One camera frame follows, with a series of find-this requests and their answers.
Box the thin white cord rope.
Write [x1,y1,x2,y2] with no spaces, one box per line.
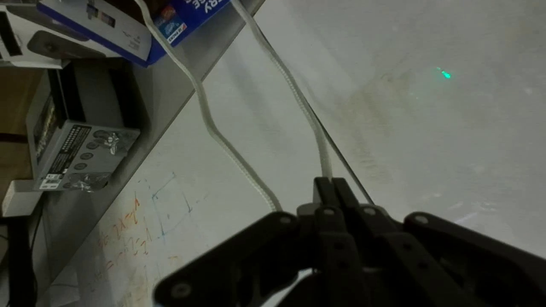
[133,0,334,213]

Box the small white carton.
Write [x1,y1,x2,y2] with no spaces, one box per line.
[0,179,44,219]

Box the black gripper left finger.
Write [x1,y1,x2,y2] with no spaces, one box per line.
[154,176,365,307]

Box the small white black box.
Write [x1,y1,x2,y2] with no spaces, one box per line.
[0,2,75,70]

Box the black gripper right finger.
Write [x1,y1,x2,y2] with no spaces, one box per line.
[331,176,546,307]

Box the blue cardboard box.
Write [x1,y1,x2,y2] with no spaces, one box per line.
[36,0,232,68]

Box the grey computer case with holes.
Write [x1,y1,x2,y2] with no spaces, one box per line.
[24,57,143,195]

